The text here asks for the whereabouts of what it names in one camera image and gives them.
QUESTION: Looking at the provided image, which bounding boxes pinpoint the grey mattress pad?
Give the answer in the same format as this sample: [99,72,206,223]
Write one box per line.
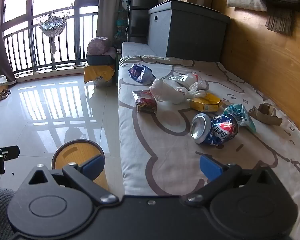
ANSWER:
[121,42,166,58]

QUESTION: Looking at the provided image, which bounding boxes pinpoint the teal snack packet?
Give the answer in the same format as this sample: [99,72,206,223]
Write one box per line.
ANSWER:
[223,104,256,133]

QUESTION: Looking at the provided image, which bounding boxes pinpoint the brown curtain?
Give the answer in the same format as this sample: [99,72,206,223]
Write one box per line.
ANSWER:
[0,0,17,85]

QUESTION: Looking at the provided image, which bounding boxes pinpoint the beige curtain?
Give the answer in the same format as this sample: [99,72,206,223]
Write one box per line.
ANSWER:
[96,0,133,40]

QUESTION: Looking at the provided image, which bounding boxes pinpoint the purple blue snack bag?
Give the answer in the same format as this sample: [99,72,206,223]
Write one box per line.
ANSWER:
[128,63,156,85]

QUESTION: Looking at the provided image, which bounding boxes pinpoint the grey storage box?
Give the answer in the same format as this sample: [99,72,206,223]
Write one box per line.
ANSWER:
[148,0,230,62]

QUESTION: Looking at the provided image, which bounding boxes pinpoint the white printed sack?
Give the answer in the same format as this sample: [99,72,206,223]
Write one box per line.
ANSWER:
[94,76,113,88]

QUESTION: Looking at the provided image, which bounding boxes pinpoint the pink bundle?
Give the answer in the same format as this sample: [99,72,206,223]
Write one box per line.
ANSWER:
[87,37,111,55]

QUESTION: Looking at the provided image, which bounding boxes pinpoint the torn cardboard piece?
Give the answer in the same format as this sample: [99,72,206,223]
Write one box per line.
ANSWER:
[249,103,283,126]

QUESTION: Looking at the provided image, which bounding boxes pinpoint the grey trousers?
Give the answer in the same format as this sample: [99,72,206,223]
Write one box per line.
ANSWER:
[0,187,16,240]

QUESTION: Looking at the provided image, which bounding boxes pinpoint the crushed blue soda can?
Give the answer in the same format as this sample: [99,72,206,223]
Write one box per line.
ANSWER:
[191,113,239,147]

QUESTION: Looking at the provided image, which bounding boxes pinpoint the yellow cloth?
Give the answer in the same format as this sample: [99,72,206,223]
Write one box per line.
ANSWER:
[84,64,115,84]

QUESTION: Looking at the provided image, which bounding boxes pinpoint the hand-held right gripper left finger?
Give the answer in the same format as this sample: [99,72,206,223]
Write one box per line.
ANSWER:
[17,154,119,206]

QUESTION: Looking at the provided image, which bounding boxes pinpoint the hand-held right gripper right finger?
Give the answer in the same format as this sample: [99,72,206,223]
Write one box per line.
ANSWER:
[181,155,284,208]

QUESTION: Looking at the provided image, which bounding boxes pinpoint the green carton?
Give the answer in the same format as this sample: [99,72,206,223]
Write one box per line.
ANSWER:
[114,49,122,83]

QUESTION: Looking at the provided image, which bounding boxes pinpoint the yellow cardboard box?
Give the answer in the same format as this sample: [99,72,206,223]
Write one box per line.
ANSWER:
[189,92,222,112]

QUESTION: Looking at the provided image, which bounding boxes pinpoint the black drawer cabinet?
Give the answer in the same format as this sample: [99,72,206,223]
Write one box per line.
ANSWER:
[129,0,163,44]

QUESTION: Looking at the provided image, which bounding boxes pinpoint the red snack packet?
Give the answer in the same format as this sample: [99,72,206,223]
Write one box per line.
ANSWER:
[132,90,157,114]

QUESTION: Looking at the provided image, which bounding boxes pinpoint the yellow round waste bin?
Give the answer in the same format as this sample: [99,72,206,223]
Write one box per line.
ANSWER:
[52,140,109,191]

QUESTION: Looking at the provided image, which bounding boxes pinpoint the black balcony railing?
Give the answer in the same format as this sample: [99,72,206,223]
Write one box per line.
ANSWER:
[2,10,99,73]

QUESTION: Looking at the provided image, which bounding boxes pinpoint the dark storage tray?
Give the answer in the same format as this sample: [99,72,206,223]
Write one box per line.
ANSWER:
[86,54,115,66]

